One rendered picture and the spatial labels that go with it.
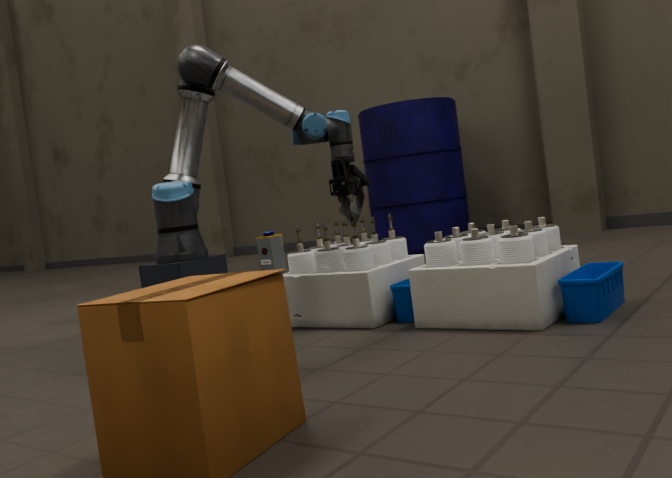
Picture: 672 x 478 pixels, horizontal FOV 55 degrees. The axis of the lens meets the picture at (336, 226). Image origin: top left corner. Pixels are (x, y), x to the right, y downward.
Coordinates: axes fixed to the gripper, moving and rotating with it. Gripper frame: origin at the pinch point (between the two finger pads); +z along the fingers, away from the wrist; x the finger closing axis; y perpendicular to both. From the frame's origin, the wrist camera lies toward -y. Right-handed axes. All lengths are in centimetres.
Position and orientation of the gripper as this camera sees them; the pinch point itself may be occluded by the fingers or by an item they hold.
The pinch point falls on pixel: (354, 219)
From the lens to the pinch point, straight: 212.5
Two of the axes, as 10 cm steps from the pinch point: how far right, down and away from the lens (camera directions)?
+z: 1.3, 9.9, 0.4
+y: -5.2, 1.0, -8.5
